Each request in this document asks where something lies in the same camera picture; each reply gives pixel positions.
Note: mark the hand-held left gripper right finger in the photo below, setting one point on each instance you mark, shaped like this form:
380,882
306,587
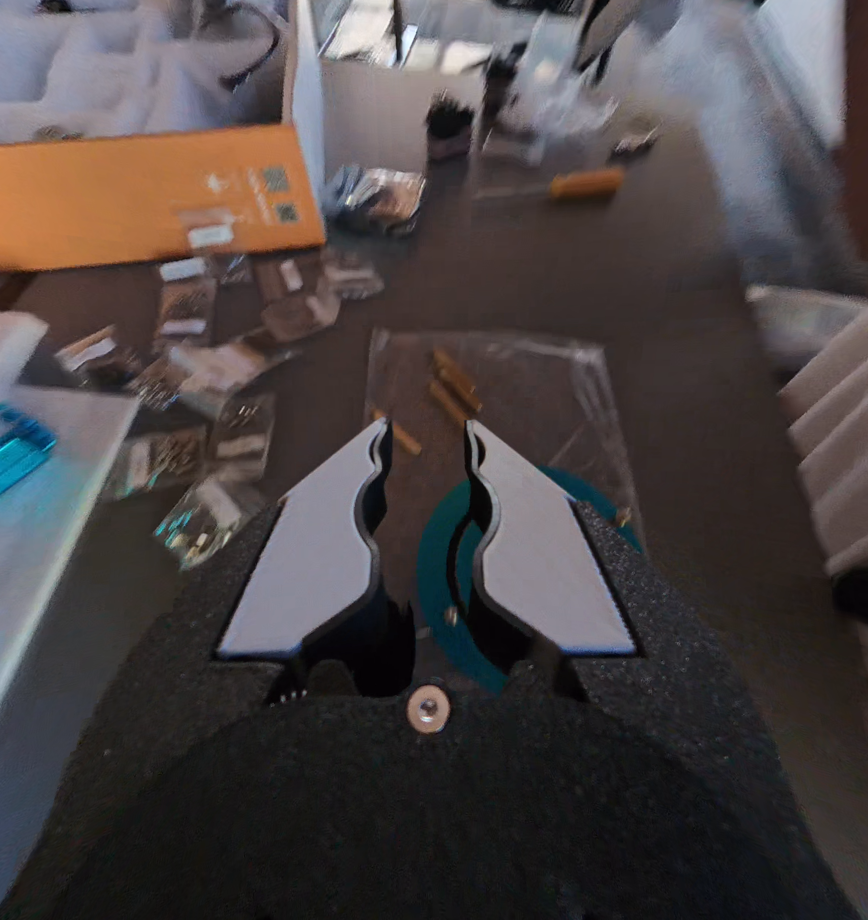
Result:
556,575

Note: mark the blue round metal base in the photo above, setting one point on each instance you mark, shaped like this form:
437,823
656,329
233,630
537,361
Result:
434,575

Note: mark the large clear plastic bag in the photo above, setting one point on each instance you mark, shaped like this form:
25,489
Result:
534,388

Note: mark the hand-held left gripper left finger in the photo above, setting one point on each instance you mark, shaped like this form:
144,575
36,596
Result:
304,575

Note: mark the grey desk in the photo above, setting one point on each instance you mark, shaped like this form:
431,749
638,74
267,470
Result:
549,273

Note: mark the pile of small screw bags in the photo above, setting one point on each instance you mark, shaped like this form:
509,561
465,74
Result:
190,374

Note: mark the white foam box insert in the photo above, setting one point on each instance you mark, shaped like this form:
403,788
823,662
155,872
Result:
82,72

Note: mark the crumpled clear plastic wrap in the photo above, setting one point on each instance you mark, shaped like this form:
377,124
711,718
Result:
570,115

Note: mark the blue metal U bracket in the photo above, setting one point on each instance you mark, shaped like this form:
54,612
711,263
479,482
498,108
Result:
10,460

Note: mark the flat white foam sheet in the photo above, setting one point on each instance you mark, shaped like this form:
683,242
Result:
39,575

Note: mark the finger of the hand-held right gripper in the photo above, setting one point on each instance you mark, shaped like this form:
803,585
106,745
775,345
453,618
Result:
606,25

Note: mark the black servo motor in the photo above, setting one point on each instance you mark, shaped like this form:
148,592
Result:
500,86
448,129

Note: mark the silver antistatic bag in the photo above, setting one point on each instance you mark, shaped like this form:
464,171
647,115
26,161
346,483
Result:
376,201

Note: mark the orange cardboard box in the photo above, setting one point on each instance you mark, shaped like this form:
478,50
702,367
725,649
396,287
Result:
118,194

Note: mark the crumpled clear plastic bag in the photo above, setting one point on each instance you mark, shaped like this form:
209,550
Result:
807,323

